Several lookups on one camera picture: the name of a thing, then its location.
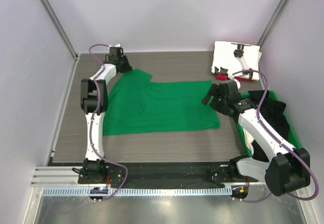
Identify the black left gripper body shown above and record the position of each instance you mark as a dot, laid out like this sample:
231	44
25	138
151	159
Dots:
125	65

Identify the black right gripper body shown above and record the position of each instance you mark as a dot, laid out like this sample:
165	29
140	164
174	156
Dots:
218	102

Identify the green t shirt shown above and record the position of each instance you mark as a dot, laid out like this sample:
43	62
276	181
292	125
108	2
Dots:
138	105

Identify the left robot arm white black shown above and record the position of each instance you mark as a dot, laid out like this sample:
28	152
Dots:
94	103

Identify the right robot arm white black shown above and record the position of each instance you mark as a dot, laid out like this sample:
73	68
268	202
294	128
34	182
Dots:
287	167

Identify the folded red t shirt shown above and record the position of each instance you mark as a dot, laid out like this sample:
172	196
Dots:
225	77

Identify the folded white printed t shirt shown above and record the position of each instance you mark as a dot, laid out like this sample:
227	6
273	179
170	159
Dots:
236	60

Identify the white t shirt in bin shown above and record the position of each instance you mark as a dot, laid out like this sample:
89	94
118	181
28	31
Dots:
248	141

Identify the black t shirt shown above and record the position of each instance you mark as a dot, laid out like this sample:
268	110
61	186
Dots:
273	112

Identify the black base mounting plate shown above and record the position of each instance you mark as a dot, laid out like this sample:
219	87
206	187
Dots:
172	175

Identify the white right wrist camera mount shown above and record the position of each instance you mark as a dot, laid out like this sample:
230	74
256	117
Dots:
237	83

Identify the left aluminium corner post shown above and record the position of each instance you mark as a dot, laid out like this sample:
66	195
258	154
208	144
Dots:
57	25

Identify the aluminium corner post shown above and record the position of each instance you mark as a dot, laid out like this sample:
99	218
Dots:
57	25
272	21

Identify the right aluminium corner post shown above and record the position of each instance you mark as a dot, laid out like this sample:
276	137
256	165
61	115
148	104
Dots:
272	21

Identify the white slotted cable duct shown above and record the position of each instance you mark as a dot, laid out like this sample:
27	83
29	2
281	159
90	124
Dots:
101	192

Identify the aluminium frame rail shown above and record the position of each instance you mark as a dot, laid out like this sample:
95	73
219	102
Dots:
53	176

